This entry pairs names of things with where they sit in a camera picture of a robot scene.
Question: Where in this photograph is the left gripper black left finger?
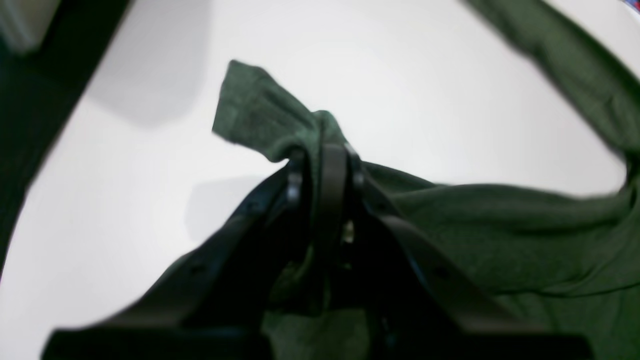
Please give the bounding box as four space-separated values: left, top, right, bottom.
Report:
42 150 311 360

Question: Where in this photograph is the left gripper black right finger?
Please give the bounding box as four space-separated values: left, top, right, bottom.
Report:
320 144 594 360

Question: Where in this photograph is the green long-sleeve T-shirt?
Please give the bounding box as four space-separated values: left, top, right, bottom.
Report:
212 0 640 360

